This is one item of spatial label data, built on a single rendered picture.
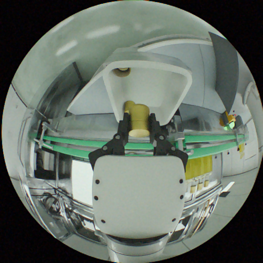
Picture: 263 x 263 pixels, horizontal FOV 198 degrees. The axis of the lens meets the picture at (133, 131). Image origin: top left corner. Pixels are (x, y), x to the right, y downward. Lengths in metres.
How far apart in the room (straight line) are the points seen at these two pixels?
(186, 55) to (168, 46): 0.05
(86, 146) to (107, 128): 0.13
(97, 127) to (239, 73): 0.54
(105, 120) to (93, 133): 0.08
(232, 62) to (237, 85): 0.06
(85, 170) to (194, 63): 0.73
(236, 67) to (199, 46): 0.11
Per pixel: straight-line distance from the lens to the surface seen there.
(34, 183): 0.81
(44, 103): 0.80
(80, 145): 0.44
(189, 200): 0.72
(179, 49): 0.25
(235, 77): 0.27
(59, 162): 0.84
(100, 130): 0.39
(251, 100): 0.32
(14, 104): 3.52
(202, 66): 0.30
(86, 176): 0.61
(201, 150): 0.36
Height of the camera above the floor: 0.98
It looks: 22 degrees down
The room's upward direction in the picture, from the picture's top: 178 degrees counter-clockwise
